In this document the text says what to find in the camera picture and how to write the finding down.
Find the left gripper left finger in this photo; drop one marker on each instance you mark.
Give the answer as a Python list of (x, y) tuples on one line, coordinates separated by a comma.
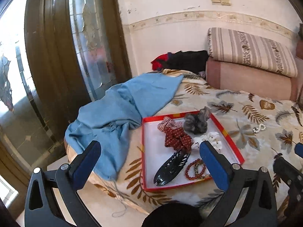
[(41, 206)]

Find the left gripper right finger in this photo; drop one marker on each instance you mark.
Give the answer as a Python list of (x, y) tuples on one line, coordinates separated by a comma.
[(259, 207)]

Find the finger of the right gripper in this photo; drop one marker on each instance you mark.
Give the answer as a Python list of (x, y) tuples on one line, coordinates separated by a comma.
[(299, 149), (288, 174)]

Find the white polka-dot scrunchie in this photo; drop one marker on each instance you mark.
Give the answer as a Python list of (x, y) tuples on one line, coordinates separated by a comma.
[(212, 137)]

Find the black hair clip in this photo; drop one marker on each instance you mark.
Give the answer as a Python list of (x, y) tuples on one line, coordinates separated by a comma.
[(171, 168)]

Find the grey organza scrunchie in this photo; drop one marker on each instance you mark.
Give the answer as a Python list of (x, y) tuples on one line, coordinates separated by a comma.
[(197, 123)]

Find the red polka-dot scrunchie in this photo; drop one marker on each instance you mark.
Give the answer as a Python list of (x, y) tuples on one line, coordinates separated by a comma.
[(177, 139)]

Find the red checkered scrunchie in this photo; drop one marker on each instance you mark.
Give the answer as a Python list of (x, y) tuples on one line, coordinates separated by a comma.
[(169, 123)]

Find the leaf-patterned plush blanket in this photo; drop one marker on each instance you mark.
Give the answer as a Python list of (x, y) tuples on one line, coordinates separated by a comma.
[(261, 128)]

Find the red-rimmed white tray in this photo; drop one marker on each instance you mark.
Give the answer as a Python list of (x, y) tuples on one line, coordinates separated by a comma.
[(154, 154)]

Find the pink bolster cushion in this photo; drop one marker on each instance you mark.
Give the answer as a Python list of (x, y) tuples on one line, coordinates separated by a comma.
[(237, 77)]

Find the blue cloth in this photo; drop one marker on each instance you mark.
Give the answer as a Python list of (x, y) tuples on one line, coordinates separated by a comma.
[(121, 109)]

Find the striped beige pillow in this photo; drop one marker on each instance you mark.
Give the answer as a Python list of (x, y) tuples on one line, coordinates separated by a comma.
[(238, 47)]

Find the black and red clothes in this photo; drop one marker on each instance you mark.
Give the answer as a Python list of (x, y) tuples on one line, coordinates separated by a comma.
[(193, 61)]

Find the wooden glass door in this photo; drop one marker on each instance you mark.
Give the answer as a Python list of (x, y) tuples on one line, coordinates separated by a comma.
[(56, 56)]

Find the wall light switches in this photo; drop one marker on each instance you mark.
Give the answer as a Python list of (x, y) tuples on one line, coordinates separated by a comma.
[(222, 2)]

